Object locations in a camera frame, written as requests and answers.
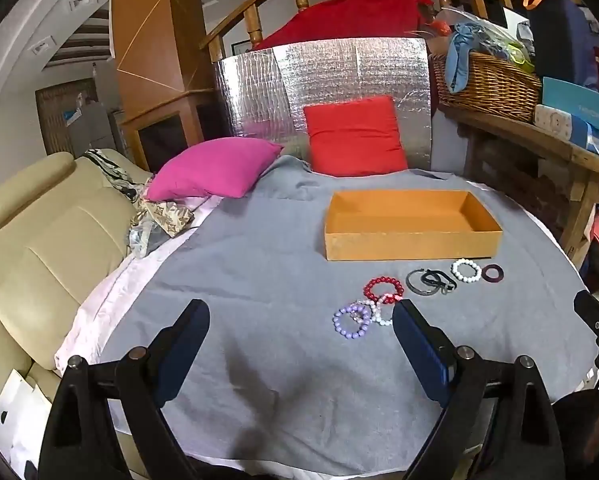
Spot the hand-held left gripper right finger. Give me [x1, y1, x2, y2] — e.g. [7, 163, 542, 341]
[392, 299, 565, 480]

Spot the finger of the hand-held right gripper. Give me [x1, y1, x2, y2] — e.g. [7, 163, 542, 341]
[573, 290, 599, 333]

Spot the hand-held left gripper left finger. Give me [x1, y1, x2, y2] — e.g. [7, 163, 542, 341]
[38, 299, 211, 480]

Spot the pink crystal bead bracelet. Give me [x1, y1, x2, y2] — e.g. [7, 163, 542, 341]
[355, 293, 403, 326]

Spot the dark metal bangle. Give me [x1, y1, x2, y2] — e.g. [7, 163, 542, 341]
[406, 268, 443, 297]

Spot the black hair tie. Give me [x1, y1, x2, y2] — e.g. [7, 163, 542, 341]
[422, 269, 459, 295]

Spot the purple bead bracelet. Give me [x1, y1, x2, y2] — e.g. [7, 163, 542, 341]
[333, 306, 373, 339]

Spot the red bead bracelet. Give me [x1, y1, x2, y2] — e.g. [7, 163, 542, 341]
[363, 276, 404, 304]

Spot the white bead bracelet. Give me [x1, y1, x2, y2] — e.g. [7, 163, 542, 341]
[452, 258, 482, 283]

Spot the orange cardboard box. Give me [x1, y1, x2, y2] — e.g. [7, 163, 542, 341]
[323, 190, 503, 262]

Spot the pink bed sheet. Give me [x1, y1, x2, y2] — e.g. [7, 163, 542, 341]
[54, 194, 225, 376]

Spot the grey blanket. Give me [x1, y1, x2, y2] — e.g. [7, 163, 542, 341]
[54, 152, 599, 476]

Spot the beige patterned cloth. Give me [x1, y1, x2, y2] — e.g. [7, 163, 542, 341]
[129, 199, 196, 239]

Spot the wooden side table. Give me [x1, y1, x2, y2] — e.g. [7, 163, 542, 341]
[429, 105, 599, 267]

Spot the white paper bag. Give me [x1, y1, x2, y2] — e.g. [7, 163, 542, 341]
[0, 369, 53, 480]

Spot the beige leather sofa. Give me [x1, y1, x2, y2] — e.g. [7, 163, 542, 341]
[0, 149, 155, 480]

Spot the magenta pillow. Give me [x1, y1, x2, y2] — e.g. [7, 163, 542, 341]
[146, 137, 284, 202]

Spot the white patterned box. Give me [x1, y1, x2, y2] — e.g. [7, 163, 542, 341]
[533, 104, 591, 147]

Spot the black and white scarf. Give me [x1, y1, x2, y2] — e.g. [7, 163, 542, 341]
[83, 148, 152, 203]

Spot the blue cardboard box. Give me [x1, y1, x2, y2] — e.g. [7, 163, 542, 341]
[542, 76, 599, 133]

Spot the red pillow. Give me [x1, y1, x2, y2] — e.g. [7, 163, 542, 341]
[303, 95, 409, 177]

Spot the wicker basket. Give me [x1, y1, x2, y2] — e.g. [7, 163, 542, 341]
[429, 50, 543, 123]

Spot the brown lattice screen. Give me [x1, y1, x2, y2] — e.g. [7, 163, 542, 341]
[34, 77, 101, 157]

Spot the navy bag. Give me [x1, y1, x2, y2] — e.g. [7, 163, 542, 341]
[523, 0, 599, 95]

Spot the silver foil insulation panel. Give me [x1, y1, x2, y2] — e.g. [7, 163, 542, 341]
[213, 36, 433, 171]

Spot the blue cloth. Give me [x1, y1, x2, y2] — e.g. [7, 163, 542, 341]
[444, 21, 483, 94]

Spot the wooden cabinet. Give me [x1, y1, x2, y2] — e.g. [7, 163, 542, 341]
[110, 0, 220, 171]

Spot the large red cushion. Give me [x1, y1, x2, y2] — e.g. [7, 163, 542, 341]
[254, 0, 433, 52]

